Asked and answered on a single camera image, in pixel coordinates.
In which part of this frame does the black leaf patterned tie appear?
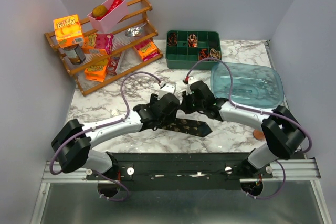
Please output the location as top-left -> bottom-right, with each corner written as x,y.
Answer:
159,118 -> 212,137

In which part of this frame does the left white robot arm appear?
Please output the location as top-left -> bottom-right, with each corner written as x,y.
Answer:
51,93 -> 180,179

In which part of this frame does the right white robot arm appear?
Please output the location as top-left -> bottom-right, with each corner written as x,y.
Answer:
181,80 -> 307,178

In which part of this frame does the rolled orange black tie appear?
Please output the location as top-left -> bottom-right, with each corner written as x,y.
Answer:
198,48 -> 209,60

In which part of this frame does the rolled tan patterned tie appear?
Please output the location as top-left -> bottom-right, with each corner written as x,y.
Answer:
209,48 -> 222,60

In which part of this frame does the green divided organizer tray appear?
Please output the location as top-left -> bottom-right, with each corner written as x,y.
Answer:
166,30 -> 222,70

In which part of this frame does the teal plastic tub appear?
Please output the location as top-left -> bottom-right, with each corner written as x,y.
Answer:
211,63 -> 284,109

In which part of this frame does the rolled red patterned tie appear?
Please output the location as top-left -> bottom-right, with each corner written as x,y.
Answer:
187,34 -> 198,48

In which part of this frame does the orange sponge box right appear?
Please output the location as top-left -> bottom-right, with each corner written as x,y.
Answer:
133,39 -> 159,62

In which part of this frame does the orange sponge box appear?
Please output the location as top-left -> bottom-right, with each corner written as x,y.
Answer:
133,39 -> 159,62
85,59 -> 109,82

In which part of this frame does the rolled dark orange tie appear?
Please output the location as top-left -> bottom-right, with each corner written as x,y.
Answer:
167,32 -> 178,46

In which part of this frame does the orange bottle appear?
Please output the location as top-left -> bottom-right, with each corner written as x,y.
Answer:
253,129 -> 265,141

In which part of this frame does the red white small box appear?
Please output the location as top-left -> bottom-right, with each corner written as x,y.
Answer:
107,52 -> 124,76

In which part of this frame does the orange sponge box bottom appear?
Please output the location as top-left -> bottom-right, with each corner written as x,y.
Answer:
85,59 -> 109,82

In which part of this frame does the wooden tiered rack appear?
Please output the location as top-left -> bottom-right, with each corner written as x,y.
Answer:
45,0 -> 162,96

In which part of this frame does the metal spoon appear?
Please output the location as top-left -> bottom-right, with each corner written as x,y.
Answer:
124,23 -> 146,38

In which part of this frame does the pink scrub sponge box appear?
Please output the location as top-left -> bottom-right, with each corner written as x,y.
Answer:
81,33 -> 114,55

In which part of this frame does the dark glass jar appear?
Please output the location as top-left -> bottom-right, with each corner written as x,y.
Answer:
63,44 -> 86,65

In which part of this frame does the pink plastic bin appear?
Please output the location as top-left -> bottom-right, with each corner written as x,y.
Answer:
87,0 -> 129,34

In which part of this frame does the brown round fruit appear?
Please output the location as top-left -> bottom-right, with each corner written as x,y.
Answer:
92,5 -> 108,19

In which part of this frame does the red chili pepper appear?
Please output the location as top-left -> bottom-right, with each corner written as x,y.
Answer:
95,0 -> 123,20

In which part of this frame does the orange scrub daddy box top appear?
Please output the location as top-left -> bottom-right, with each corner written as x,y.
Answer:
53,14 -> 84,48

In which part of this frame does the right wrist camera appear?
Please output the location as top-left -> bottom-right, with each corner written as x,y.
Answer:
183,76 -> 198,95

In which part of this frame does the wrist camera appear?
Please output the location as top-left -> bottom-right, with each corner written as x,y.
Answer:
158,83 -> 176,99
183,76 -> 198,95

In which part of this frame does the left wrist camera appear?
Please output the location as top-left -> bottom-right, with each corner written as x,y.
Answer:
158,83 -> 176,99

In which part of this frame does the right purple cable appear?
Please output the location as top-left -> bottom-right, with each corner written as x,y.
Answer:
184,57 -> 313,200

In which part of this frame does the purple cable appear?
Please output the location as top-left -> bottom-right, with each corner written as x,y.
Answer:
184,57 -> 313,200
49,71 -> 163,202

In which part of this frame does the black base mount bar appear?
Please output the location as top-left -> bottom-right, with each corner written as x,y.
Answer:
83,153 -> 272,191

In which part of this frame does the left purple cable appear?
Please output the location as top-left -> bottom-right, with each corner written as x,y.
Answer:
49,71 -> 163,202

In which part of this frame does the aluminium rail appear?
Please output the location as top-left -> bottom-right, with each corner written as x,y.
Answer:
41,159 -> 321,183

